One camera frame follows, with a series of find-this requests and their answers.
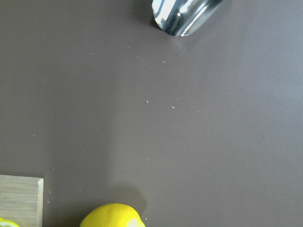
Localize yellow lemon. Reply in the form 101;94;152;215
80;203;145;227

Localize wooden cutting board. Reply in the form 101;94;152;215
0;175;44;227

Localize silver metal scoop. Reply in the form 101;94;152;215
151;0;223;37

